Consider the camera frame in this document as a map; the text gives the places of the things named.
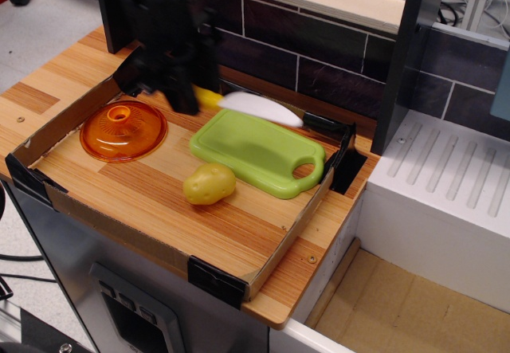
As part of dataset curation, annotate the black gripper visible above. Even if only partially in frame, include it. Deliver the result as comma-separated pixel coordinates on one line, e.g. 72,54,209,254
117,0,220,116

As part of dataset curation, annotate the yellow-handled white toy knife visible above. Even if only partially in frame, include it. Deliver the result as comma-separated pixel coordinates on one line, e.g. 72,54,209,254
192,85,304,127

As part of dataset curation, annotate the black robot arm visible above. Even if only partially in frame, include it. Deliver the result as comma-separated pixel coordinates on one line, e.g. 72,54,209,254
113,0,220,115

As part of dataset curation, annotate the green plastic cutting board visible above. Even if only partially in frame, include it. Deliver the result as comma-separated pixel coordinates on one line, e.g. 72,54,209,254
190,109,326,199

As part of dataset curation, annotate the cardboard fence with black tape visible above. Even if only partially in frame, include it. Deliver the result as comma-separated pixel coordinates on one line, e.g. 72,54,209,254
5,45,368,311

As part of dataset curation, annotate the orange transparent pot lid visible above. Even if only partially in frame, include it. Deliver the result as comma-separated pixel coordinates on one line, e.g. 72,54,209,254
80,100,168,163

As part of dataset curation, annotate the yellow toy potato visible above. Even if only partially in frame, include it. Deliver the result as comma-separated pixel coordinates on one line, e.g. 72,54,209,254
182,163,237,205

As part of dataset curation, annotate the silver toy oven front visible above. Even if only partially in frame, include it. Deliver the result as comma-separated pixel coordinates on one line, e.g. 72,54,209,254
4,183,269,352

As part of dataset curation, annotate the white toy sink drainboard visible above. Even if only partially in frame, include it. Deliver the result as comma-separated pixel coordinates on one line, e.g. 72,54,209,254
357,112,509,311

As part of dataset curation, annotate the dark post at left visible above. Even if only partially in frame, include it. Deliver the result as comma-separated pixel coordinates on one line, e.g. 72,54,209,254
98,0,138,53

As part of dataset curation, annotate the dark grey vertical post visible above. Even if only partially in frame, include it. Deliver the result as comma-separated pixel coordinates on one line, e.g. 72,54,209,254
371,0,441,155

